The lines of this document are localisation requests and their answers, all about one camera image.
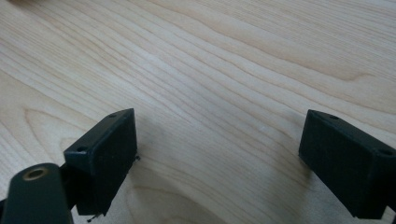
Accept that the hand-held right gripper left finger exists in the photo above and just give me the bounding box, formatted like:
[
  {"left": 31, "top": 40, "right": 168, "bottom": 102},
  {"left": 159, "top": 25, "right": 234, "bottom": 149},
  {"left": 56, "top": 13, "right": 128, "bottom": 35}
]
[{"left": 63, "top": 107, "right": 138, "bottom": 217}]

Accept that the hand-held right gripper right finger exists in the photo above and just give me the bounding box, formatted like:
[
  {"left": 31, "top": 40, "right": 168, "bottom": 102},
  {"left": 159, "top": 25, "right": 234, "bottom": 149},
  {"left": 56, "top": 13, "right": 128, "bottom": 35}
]
[{"left": 298, "top": 108, "right": 396, "bottom": 220}]

